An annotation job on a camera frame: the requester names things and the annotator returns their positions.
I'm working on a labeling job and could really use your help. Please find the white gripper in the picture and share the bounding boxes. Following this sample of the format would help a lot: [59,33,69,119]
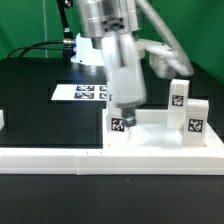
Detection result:
[102,33,146,128]

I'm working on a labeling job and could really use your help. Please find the white square table top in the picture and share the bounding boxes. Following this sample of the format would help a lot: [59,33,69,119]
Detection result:
[102,109,224,149]

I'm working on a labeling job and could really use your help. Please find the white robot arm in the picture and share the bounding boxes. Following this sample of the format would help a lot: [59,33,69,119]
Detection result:
[72,0,193,127]

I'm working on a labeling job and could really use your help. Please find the white sheet with fiducial tags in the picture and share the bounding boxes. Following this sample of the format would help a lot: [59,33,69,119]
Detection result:
[52,84,107,101]

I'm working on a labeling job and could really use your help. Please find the white U-shaped obstacle fence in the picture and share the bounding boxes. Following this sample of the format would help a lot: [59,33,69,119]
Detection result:
[0,109,224,176]

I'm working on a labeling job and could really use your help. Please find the black cable on table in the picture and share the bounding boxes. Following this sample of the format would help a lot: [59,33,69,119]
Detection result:
[7,39,78,60]

